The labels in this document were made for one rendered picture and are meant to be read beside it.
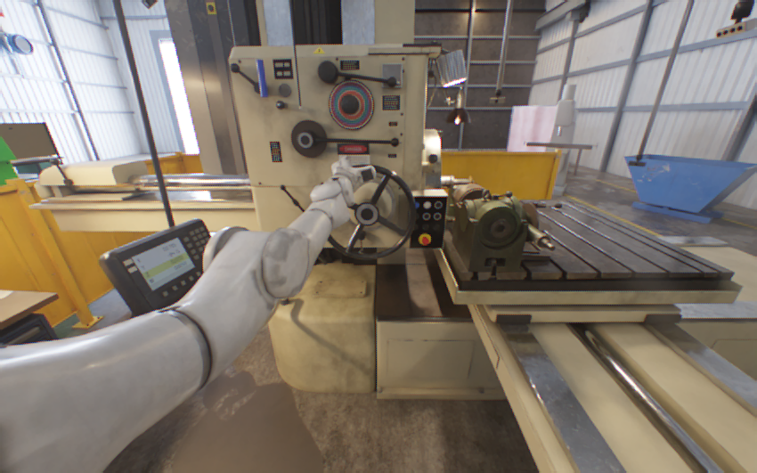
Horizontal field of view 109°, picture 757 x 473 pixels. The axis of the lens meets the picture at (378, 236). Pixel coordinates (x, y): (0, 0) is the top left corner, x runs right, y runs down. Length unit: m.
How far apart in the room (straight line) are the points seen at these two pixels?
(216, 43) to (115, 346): 1.99
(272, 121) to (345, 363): 1.39
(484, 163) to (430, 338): 2.65
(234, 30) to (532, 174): 3.46
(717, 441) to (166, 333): 1.50
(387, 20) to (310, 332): 1.81
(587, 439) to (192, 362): 1.14
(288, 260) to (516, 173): 3.84
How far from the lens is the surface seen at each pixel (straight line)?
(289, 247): 0.34
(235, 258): 0.34
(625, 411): 1.42
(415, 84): 1.23
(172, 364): 0.25
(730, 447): 1.52
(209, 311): 0.29
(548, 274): 1.48
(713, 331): 2.56
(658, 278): 1.80
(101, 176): 2.15
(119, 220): 2.22
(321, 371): 1.95
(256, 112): 1.32
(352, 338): 1.73
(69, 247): 3.44
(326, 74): 1.18
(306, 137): 1.18
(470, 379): 2.04
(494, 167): 3.94
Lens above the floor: 1.64
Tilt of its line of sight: 23 degrees down
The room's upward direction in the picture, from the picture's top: straight up
